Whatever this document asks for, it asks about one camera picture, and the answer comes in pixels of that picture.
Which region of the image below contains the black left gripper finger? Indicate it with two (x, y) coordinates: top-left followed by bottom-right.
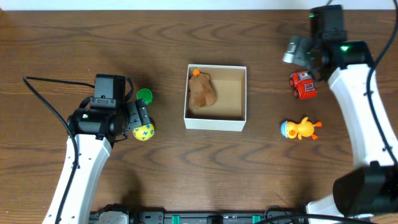
(126, 102), (142, 131)
(136, 99), (150, 126)

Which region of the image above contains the yellow ball with blue letters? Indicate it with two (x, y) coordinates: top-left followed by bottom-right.
(132, 123), (155, 141)

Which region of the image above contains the red toy fire truck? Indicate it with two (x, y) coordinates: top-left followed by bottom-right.
(289, 71), (318, 100)

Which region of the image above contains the yellow rubber duck toy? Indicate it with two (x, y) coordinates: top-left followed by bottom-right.
(280, 117), (323, 140)

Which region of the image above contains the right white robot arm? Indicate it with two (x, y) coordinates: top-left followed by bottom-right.
(283, 35), (397, 223)

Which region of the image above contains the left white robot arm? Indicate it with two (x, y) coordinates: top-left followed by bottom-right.
(44, 97), (154, 223)

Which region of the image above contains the green ridged round toy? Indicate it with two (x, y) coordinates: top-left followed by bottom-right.
(136, 88), (153, 105)

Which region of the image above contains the brown plush toy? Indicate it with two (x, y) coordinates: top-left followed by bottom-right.
(188, 70), (216, 110)

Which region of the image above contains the white cardboard box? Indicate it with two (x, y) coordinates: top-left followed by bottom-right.
(183, 64), (247, 131)

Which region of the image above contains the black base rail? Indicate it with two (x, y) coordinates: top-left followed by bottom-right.
(88, 203), (398, 224)

